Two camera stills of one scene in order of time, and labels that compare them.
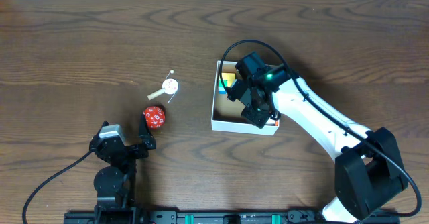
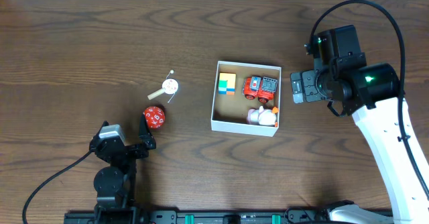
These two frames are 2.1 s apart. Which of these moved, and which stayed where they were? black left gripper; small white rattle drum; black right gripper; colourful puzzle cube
Moved: black right gripper
Stayed: black left gripper; small white rattle drum; colourful puzzle cube
